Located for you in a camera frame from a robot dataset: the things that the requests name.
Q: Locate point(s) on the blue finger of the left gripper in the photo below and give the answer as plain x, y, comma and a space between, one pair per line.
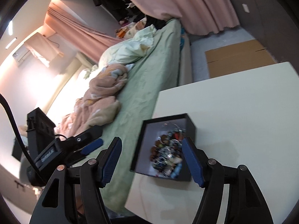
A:
91, 147

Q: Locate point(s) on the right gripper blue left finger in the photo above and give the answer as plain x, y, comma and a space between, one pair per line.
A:
72, 195

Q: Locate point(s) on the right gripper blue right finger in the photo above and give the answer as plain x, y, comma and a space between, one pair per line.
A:
246, 203

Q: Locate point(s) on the black jewelry box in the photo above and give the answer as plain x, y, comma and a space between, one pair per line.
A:
158, 152

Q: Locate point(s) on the peach fleece blanket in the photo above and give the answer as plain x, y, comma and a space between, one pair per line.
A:
99, 105

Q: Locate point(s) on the white square table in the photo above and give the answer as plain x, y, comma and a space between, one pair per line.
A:
249, 118

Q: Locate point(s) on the green bed sheet mattress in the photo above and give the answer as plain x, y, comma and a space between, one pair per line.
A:
156, 72

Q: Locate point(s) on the pale green pillow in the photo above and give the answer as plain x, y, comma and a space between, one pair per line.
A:
130, 50

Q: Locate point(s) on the flat brown cardboard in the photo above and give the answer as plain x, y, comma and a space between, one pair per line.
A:
237, 57

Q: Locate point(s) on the dark brown wardrobe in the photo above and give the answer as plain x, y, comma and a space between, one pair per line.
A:
271, 24

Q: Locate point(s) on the wall air conditioner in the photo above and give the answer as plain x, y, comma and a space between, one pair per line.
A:
21, 55

